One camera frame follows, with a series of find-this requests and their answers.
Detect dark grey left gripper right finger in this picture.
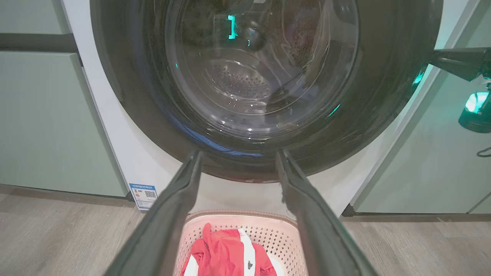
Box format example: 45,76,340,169
275,148,379,276

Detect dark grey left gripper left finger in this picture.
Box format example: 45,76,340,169
104,150,203,276

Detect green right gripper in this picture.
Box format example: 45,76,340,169
429,47,491,134

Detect plain red garment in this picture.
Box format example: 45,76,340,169
181,223,277,276

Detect black round glass machine door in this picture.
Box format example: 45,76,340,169
90,0,444,183

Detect cream perforated laundry basket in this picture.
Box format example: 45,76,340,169
173,210,310,276

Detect white washing machine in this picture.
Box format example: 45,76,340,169
61,0,481,220

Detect blue energy label sticker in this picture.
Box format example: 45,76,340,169
129,183,158,211

